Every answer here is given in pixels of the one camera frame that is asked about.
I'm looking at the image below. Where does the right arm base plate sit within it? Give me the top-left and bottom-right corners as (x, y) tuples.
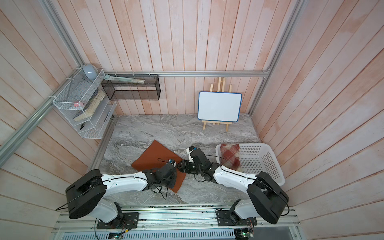
(215, 209), (257, 227)

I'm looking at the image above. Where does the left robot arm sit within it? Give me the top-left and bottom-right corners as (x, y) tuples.
(65, 160), (177, 228)

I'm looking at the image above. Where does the grey computer mouse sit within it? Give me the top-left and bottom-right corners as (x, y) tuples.
(82, 64), (99, 81)

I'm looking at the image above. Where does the black wire mesh basket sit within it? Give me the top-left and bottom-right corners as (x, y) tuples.
(102, 74), (161, 101)

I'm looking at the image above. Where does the red plaid skirt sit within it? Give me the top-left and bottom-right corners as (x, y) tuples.
(220, 144), (241, 171)

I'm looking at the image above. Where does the wooden easel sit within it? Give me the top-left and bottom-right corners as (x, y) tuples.
(202, 77), (232, 132)

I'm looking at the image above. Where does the light green flat ruler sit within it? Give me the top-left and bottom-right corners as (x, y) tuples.
(104, 75), (145, 84)

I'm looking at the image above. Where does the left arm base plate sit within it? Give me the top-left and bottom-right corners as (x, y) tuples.
(96, 212), (140, 230)

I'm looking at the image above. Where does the white plastic basket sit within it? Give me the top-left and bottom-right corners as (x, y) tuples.
(214, 144), (285, 192)

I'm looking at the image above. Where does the worn book on shelf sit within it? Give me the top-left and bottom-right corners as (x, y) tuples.
(74, 89), (106, 122)

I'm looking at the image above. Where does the aluminium rail frame front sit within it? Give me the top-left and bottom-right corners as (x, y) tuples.
(50, 205), (306, 240)

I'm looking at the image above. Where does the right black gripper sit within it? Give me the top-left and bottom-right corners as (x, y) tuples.
(177, 159), (205, 175)

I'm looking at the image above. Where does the rust brown skirt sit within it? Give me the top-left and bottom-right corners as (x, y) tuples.
(131, 139), (187, 194)

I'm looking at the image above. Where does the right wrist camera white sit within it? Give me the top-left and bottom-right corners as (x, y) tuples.
(186, 146), (197, 163)

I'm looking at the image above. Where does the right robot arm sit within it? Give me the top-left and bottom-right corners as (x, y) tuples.
(177, 146), (290, 225)

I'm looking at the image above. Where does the white wire shelf rack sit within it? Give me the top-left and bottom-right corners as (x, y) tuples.
(53, 67), (117, 139)

